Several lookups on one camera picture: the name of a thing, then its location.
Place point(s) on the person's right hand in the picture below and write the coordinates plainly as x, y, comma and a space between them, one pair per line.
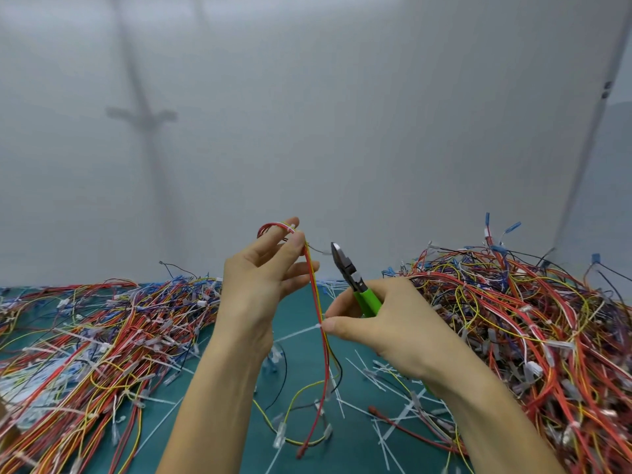
402, 325

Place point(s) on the person's left hand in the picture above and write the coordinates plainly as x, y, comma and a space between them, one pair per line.
247, 296

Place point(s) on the person's left middle finger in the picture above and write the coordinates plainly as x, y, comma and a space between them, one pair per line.
302, 270

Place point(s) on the person's right thumb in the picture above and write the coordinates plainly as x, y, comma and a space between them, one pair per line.
348, 329

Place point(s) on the person's left thumb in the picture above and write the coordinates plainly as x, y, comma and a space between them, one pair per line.
271, 237

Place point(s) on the person's right forearm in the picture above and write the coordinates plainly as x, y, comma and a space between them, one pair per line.
493, 424

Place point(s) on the person's left forearm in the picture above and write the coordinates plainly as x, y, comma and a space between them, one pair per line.
217, 414

